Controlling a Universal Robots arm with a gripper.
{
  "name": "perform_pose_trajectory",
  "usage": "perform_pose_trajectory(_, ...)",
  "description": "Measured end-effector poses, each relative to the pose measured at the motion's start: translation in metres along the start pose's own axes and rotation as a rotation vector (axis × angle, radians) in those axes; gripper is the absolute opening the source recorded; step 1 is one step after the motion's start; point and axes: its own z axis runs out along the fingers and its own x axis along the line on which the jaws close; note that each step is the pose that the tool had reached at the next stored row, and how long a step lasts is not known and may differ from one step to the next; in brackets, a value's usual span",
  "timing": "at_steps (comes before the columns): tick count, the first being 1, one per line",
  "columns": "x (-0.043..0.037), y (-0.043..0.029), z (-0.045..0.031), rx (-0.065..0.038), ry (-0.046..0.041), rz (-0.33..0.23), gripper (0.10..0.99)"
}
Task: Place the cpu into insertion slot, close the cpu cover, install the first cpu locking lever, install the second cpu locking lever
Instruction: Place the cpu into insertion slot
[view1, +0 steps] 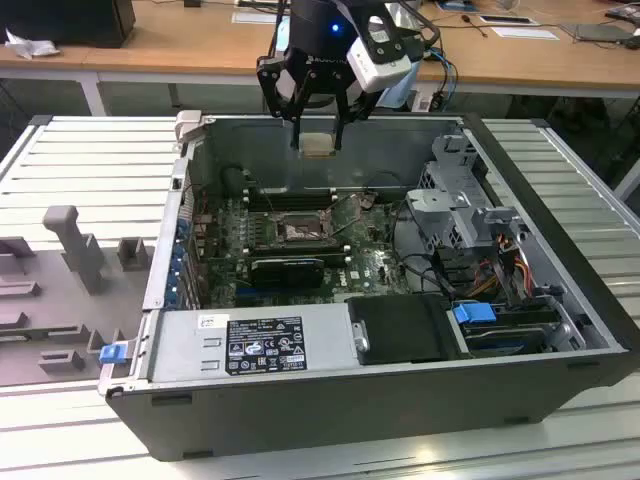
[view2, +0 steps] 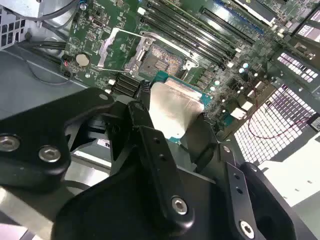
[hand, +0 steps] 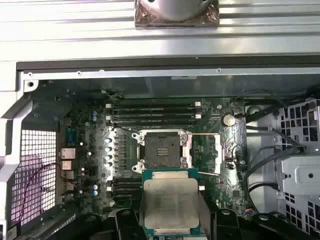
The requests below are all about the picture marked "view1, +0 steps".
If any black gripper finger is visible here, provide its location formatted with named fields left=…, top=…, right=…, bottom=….
left=256, top=51, right=322, bottom=151
left=331, top=73, right=377, bottom=152

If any silver square CPU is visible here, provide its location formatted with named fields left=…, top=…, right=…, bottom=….
left=302, top=133, right=337, bottom=160

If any metal CPU socket cover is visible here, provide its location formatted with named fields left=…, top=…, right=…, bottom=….
left=323, top=192, right=365, bottom=239

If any CPU socket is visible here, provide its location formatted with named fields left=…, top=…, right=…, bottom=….
left=269, top=209, right=335, bottom=246

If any white paper sheet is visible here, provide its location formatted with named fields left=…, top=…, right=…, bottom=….
left=491, top=25, right=561, bottom=41
left=232, top=10, right=281, bottom=25

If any black cylindrical component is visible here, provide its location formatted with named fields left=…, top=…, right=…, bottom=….
left=221, top=166, right=246, bottom=200

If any white power adapter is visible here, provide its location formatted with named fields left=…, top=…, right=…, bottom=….
left=412, top=85, right=435, bottom=113

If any silver metal case latch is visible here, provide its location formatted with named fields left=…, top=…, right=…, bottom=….
left=174, top=110, right=216, bottom=146

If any wooden desk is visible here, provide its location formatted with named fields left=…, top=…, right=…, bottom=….
left=0, top=0, right=640, bottom=101

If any grey metal drive cage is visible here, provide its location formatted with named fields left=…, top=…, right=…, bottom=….
left=404, top=132, right=531, bottom=251

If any green motherboard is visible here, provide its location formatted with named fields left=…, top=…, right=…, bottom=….
left=199, top=192, right=419, bottom=309

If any black graphics card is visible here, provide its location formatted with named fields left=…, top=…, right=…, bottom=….
left=248, top=257, right=327, bottom=291

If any blue paper sheet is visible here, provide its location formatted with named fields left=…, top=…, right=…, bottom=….
left=433, top=0, right=482, bottom=14

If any blue disk carrier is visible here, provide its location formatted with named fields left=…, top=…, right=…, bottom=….
left=451, top=301, right=497, bottom=332

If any silver power supply unit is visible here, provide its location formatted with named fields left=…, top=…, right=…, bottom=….
left=149, top=304, right=361, bottom=381

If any black box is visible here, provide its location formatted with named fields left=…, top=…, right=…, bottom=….
left=0, top=0, right=137, bottom=50

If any hard disk drive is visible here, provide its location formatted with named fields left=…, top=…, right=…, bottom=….
left=462, top=324, right=549, bottom=354

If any grey laptop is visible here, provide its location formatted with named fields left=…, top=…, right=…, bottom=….
left=558, top=21, right=632, bottom=45

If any dark grey PC case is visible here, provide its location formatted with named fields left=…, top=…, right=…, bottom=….
left=97, top=110, right=632, bottom=464

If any crumpled white paper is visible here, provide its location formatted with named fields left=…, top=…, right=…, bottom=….
left=4, top=28, right=61, bottom=60

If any grey parts rack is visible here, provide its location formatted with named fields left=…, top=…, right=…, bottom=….
left=0, top=204, right=154, bottom=386

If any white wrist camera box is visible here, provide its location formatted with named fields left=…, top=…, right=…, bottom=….
left=348, top=14, right=414, bottom=94

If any thick black cable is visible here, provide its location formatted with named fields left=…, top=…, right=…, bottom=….
left=391, top=199, right=454, bottom=296

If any blue cable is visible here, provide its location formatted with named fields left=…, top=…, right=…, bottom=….
left=428, top=47, right=459, bottom=101

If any yellow orange wire bundle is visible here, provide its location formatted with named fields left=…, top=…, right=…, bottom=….
left=472, top=247, right=536, bottom=301

